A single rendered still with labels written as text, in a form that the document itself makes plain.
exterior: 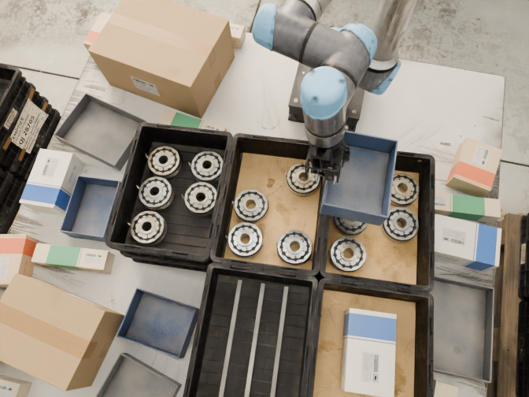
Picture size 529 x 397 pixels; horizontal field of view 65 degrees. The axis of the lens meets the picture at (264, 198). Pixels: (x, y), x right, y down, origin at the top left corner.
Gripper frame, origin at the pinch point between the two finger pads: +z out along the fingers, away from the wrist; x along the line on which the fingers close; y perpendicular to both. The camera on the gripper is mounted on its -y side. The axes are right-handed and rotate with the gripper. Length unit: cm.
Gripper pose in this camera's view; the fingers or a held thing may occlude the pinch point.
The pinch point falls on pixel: (330, 168)
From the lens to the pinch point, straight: 101.0
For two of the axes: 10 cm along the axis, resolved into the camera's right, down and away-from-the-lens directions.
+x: 9.5, 1.9, -2.5
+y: -2.7, 9.1, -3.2
